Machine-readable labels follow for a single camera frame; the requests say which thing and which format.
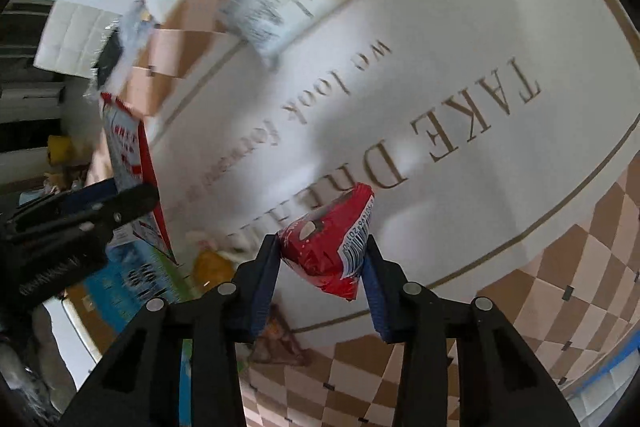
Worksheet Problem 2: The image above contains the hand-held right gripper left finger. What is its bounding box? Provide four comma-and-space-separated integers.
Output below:
57, 233, 281, 427

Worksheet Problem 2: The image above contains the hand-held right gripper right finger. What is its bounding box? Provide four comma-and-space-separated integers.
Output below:
362, 234, 568, 427

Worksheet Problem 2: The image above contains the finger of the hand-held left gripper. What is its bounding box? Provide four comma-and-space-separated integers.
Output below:
17, 178, 120, 214
7, 182, 160, 239

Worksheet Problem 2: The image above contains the cardboard box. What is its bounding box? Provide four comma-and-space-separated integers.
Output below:
62, 92, 202, 354

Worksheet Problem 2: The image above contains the red snack packet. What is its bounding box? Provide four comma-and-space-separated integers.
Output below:
277, 183, 376, 303

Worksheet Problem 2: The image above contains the yellow bag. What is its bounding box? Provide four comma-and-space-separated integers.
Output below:
46, 134, 77, 166

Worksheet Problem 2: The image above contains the wrapped round bun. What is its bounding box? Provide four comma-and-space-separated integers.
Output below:
187, 231, 251, 299

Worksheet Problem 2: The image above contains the brown snack packet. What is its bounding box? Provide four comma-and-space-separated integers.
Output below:
247, 302, 314, 369

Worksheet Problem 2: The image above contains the black bag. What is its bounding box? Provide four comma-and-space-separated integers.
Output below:
92, 29, 127, 78

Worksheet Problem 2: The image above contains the white padded chair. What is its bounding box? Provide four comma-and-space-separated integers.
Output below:
33, 1, 127, 81

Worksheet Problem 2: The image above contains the clear plastic wrap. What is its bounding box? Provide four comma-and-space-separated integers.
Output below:
86, 0, 157, 102

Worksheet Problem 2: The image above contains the white snack packet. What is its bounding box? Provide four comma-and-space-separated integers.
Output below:
217, 0, 371, 64

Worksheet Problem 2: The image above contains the checkered tablecloth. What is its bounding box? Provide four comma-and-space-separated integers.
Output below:
85, 0, 640, 427

